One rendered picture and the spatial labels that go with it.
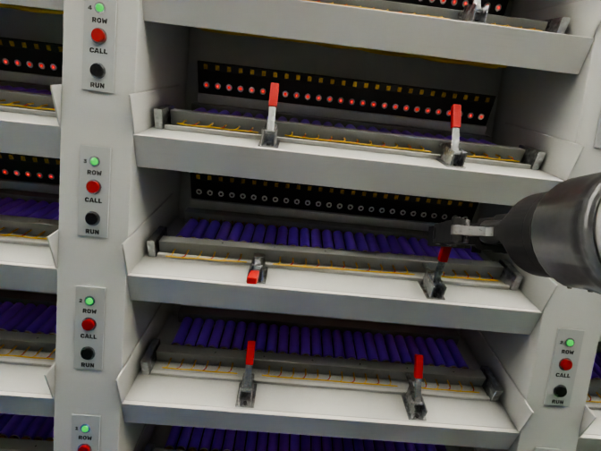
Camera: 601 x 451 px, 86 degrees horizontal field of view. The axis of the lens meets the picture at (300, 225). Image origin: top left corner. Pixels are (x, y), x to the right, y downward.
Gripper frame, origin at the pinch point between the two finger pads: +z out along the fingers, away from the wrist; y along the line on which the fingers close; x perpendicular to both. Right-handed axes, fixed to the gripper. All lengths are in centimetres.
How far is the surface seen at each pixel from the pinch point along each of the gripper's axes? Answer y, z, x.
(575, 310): 20.7, 1.4, -8.9
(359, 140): -13.0, 4.7, 13.9
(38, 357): -60, 9, -25
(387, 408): -4.4, 6.6, -27.6
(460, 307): 3.4, 1.7, -10.1
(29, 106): -62, 3, 13
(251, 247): -28.2, 6.1, -4.3
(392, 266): -5.2, 7.3, -5.3
